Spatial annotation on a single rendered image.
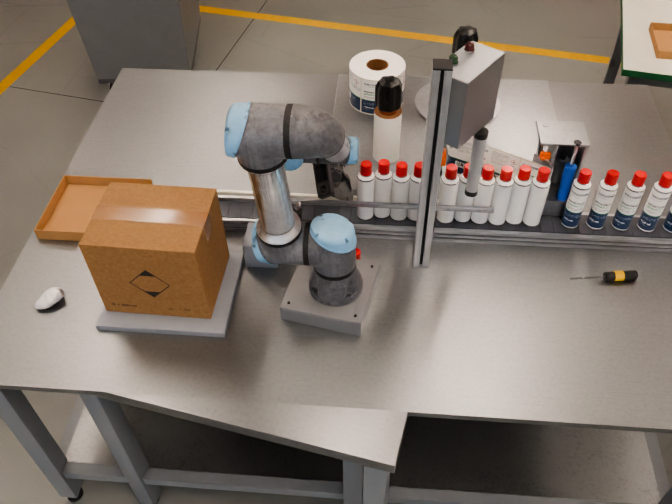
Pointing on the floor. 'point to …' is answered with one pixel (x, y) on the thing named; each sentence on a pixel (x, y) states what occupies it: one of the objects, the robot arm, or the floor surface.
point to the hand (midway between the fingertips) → (348, 201)
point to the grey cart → (137, 34)
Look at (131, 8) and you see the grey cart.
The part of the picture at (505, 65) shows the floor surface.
